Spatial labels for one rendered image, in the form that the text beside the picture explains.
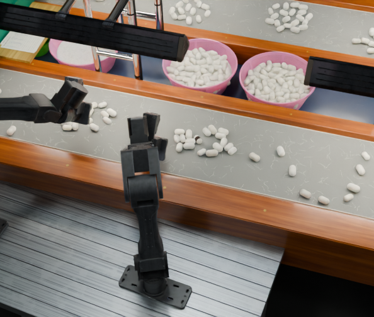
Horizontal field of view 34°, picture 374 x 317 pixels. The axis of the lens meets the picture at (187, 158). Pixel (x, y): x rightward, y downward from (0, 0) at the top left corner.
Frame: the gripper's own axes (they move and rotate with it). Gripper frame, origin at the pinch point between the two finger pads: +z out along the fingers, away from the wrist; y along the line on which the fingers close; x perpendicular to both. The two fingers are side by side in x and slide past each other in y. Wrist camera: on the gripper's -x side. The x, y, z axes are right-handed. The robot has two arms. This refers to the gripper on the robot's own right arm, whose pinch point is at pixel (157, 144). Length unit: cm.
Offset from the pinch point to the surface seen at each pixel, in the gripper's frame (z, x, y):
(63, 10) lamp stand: -14.0, -35.6, 31.1
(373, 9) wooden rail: 67, -58, -58
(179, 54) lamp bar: -13.6, -28.9, -5.7
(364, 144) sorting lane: 16, -11, -63
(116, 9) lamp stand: -10.6, -38.6, 16.2
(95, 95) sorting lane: 14.3, -9.8, 28.6
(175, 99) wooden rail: 16.0, -13.6, 0.8
